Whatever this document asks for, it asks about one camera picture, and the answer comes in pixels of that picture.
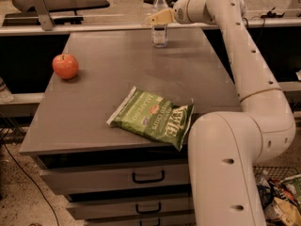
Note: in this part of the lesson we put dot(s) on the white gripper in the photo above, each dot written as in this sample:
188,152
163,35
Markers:
182,12

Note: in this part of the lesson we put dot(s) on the clear plastic water bottle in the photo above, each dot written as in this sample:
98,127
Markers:
159,31

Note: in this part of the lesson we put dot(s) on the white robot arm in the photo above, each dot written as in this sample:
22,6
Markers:
224,146

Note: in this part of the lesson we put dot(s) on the green jalapeno chip bag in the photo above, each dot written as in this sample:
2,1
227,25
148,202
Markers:
152,116

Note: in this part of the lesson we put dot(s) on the dark bench left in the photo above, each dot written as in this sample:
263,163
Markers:
27,14

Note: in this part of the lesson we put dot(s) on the red apple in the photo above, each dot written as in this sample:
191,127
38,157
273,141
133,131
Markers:
65,66

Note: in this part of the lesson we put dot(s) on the grey drawer cabinet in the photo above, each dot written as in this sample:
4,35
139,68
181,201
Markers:
80,134

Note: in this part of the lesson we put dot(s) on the top grey drawer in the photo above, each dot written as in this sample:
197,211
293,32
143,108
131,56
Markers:
101,178

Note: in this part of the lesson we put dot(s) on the grey drawer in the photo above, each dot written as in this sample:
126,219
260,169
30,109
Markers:
138,206
182,219
101,178

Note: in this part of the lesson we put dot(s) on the bottom grey drawer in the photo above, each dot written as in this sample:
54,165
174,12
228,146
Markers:
182,219

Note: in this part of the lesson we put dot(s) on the middle grey drawer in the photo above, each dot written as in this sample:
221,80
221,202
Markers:
138,206

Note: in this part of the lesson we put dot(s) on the snack bags in basket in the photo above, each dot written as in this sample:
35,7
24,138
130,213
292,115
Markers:
280,199

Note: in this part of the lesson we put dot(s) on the metal rail bracket left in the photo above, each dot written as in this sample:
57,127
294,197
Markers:
45,19

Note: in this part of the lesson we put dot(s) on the wire basket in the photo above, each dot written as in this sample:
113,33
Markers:
278,173

